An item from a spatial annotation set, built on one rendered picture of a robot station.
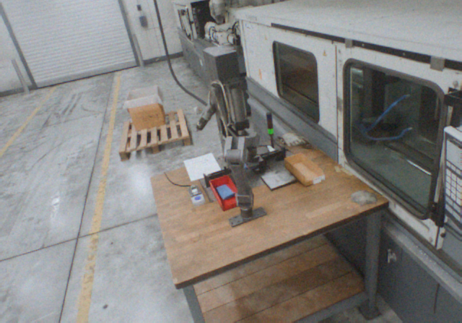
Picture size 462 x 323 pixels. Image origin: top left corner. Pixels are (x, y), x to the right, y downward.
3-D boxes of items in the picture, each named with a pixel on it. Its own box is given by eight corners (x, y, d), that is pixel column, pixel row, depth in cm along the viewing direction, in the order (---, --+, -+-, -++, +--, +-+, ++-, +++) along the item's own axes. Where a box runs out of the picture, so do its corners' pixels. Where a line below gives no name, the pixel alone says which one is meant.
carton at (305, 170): (305, 188, 187) (304, 176, 184) (285, 168, 209) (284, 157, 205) (325, 181, 190) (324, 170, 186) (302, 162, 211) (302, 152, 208)
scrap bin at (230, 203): (223, 212, 179) (221, 203, 176) (211, 188, 201) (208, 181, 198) (243, 204, 182) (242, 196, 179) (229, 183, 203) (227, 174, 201)
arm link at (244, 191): (241, 196, 173) (229, 147, 155) (253, 196, 171) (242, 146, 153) (238, 204, 169) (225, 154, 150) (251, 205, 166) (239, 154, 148)
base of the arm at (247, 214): (224, 207, 169) (229, 215, 163) (260, 195, 173) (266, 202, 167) (227, 220, 173) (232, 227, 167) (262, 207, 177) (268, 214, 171)
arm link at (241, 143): (242, 135, 180) (223, 136, 151) (258, 135, 177) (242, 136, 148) (243, 157, 181) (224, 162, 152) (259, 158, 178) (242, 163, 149)
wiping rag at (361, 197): (343, 198, 174) (360, 209, 163) (343, 193, 173) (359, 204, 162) (365, 189, 177) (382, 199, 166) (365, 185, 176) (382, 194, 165)
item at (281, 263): (213, 394, 182) (173, 284, 141) (180, 269, 267) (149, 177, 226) (381, 314, 206) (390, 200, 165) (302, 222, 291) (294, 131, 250)
